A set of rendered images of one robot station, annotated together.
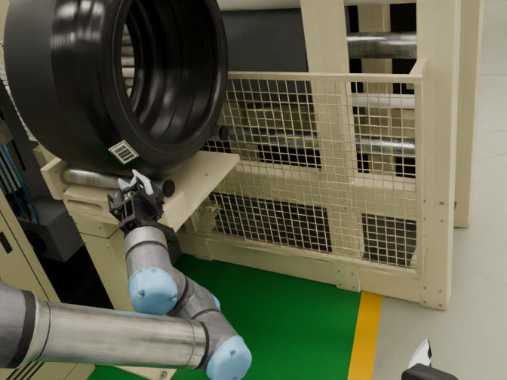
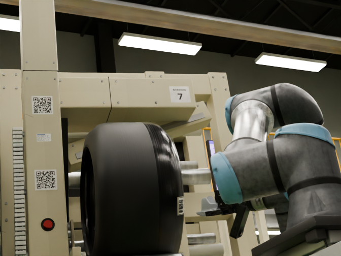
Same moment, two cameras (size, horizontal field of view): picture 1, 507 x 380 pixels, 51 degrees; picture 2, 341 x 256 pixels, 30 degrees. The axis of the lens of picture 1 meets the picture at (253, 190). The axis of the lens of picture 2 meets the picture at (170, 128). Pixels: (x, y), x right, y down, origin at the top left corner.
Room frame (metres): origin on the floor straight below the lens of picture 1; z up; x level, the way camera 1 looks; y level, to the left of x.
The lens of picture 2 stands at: (-0.24, 1.82, 0.41)
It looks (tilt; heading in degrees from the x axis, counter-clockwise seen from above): 25 degrees up; 309
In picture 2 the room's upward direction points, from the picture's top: 8 degrees counter-clockwise
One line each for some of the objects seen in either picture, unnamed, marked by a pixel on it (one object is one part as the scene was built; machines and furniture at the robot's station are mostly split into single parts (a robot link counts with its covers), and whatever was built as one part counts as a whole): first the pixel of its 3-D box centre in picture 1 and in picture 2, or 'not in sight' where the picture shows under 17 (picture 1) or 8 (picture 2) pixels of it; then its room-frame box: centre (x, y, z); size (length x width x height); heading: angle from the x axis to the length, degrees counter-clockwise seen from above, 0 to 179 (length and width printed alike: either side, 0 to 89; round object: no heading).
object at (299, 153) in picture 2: not in sight; (304, 157); (0.36, 0.67, 0.88); 0.13 x 0.12 x 0.14; 23
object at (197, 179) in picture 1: (156, 183); not in sight; (1.34, 0.27, 0.80); 0.37 x 0.36 x 0.02; 147
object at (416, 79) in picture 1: (281, 173); not in sight; (1.48, -0.10, 0.65); 0.90 x 0.02 x 0.70; 57
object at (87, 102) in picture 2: not in sight; (122, 105); (1.51, 0.00, 1.71); 0.61 x 0.25 x 0.15; 57
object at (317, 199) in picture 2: not in sight; (319, 209); (0.35, 0.66, 0.77); 0.15 x 0.15 x 0.10
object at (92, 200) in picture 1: (122, 200); not in sight; (1.22, 0.35, 0.84); 0.36 x 0.09 x 0.06; 57
